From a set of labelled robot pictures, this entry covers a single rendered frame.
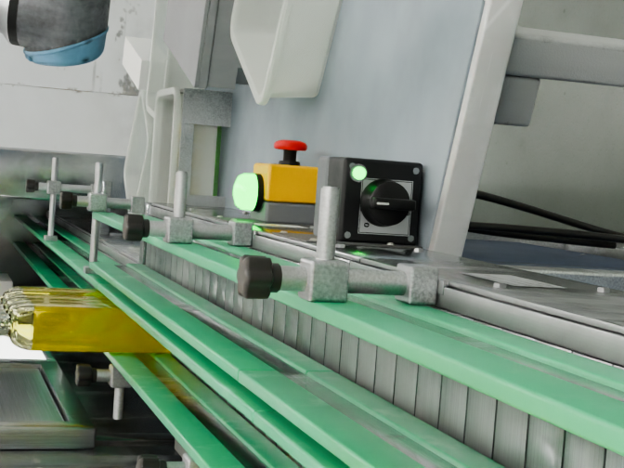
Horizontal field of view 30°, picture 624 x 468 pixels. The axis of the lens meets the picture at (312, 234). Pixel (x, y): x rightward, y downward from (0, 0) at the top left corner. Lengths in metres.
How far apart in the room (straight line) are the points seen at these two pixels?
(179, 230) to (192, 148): 0.67
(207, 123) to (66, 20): 0.29
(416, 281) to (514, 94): 0.40
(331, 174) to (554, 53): 0.24
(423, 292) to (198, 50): 0.93
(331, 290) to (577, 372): 0.23
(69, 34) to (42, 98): 3.66
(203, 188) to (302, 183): 0.50
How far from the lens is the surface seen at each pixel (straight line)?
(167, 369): 1.44
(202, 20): 1.63
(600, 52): 1.15
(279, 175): 1.36
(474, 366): 0.53
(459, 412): 0.74
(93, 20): 1.73
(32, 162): 2.61
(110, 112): 5.42
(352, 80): 1.33
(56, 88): 5.54
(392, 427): 0.76
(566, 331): 0.62
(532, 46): 1.11
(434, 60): 1.12
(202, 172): 1.84
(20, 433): 1.50
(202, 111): 1.84
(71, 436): 1.51
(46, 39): 1.73
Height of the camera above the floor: 1.20
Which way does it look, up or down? 18 degrees down
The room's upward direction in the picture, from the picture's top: 87 degrees counter-clockwise
